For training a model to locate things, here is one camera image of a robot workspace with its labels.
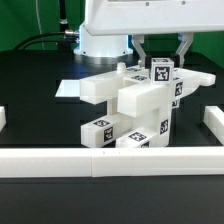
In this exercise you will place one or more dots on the white left fence stub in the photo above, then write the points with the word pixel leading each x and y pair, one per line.
pixel 2 117

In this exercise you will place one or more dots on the white chair back frame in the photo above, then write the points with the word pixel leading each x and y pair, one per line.
pixel 136 94

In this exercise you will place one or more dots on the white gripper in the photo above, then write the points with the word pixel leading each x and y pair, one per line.
pixel 133 17

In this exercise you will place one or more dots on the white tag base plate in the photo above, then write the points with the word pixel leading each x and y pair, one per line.
pixel 68 88

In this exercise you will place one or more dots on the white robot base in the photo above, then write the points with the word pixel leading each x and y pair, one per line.
pixel 101 49

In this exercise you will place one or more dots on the white tagged cube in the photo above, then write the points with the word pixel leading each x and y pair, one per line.
pixel 161 71
pixel 175 104

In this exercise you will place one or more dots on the white front fence wall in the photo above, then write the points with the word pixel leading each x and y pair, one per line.
pixel 26 163

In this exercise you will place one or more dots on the white chair seat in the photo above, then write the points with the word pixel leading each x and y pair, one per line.
pixel 160 123

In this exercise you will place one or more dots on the white fence wall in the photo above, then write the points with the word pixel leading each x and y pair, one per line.
pixel 214 120
pixel 26 163

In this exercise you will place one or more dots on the white right fence wall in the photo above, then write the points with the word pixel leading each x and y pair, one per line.
pixel 214 120

